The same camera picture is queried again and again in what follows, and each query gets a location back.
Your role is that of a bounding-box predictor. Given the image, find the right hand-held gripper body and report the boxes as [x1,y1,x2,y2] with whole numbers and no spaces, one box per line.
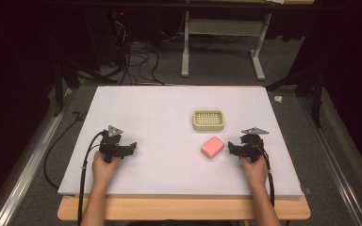
[238,126,270,164]

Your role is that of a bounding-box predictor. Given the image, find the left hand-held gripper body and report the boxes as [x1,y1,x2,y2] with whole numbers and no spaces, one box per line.
[98,124,130,164]

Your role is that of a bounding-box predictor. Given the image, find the person's left hand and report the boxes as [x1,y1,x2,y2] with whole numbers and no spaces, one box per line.
[91,150,123,190]

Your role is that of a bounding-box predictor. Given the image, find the person's right hand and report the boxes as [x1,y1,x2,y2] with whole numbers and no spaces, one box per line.
[239,154,270,190]

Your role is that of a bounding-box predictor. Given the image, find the pink soap bar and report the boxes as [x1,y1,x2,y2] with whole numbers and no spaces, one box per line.
[200,136,226,160]

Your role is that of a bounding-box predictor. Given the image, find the beige slotted soap dish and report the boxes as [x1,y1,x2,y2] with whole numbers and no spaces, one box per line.
[191,108,226,133]

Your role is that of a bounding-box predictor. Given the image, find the white foam mat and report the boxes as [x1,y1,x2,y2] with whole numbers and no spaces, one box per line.
[57,85,304,198]

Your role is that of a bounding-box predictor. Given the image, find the black stand legs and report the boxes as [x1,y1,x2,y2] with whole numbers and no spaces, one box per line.
[265,65,325,129]
[52,57,119,118]

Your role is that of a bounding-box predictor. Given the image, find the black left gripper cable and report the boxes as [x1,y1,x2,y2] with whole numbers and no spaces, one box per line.
[76,131,106,226]

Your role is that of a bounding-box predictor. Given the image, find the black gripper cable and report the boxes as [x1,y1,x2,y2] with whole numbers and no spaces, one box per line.
[253,141,276,209]
[76,131,106,226]

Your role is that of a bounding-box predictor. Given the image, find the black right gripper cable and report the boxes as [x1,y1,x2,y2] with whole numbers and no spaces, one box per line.
[253,141,276,209]

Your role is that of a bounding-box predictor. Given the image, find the thin black floor cable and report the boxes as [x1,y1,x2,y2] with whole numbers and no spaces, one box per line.
[42,110,88,191]

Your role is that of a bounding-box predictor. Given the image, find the tangle of black floor cables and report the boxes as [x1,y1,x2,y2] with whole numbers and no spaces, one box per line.
[106,18,187,87]

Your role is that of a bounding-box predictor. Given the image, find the aluminium floor rail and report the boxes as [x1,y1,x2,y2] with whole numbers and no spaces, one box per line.
[297,92,362,226]
[0,88,74,226]

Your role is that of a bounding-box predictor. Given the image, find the white metal desk frame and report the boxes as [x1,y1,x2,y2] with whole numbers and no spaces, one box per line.
[180,10,273,82]

